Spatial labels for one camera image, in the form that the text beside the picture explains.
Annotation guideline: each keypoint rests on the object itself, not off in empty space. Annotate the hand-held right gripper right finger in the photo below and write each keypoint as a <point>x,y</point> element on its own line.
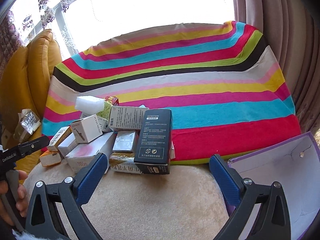
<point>222,180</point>

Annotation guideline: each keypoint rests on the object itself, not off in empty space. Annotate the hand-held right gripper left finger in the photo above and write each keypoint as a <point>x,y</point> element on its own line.
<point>92,177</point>

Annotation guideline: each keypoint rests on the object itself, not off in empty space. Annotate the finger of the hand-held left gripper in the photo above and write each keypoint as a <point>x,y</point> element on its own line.
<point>32,146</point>

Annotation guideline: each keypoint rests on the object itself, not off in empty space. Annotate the silver grey box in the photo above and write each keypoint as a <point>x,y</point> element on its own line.
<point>125,141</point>

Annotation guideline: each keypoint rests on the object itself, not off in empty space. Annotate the purple storage box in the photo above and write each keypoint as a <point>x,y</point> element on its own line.
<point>287,180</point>

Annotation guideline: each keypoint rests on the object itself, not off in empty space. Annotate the white medicine box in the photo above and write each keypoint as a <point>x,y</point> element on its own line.
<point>127,117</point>

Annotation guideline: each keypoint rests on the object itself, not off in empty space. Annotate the black box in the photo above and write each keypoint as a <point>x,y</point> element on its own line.
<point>155,140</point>

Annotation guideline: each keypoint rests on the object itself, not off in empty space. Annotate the red box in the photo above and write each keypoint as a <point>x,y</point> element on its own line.
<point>115,101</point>

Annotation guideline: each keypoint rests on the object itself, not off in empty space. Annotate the person's left hand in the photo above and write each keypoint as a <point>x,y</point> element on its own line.
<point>22,200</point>

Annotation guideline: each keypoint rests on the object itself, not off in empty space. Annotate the orange and white box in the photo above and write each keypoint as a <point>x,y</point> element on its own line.
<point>50,158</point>

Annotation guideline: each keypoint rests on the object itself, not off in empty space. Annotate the large white box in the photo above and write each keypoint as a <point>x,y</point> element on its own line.
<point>85,155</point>

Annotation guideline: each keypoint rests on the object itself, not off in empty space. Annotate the crumpled foil packet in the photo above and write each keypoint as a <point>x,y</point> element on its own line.
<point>30,122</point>

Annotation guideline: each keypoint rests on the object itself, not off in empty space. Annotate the yellow and white box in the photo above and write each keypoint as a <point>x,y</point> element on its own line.
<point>58,137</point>

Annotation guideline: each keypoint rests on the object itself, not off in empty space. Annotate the plain white box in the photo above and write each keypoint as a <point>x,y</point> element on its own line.
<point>66,145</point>

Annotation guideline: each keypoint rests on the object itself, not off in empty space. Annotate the gold and white carton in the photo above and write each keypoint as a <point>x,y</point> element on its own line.
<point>125,165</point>

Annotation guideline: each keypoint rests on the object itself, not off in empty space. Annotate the white saxophone print box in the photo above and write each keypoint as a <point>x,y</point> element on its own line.
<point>87,127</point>

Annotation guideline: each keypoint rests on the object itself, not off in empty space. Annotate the small white text box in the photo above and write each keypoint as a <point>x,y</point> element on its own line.
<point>103,126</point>

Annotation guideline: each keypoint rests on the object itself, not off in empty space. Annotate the green round sponge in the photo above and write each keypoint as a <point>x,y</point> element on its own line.
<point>106,110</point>

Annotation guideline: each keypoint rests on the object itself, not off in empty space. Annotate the white foam piece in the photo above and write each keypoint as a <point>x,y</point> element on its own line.
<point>88,103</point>

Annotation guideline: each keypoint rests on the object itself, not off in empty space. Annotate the white fluffy sleeve cuff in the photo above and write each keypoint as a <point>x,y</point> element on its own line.
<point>21,237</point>

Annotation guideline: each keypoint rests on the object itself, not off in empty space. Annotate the yellow leather sofa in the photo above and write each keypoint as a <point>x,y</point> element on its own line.
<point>37,62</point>

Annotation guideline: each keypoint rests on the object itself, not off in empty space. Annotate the rainbow striped blanket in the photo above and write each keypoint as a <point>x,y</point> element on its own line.
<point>200,92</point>

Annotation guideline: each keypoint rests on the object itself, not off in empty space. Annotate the white floral lace curtain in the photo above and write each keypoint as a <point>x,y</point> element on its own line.
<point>47,10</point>

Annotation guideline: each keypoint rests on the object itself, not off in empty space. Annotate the beige pleated curtain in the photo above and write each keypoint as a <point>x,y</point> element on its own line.
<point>275,30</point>

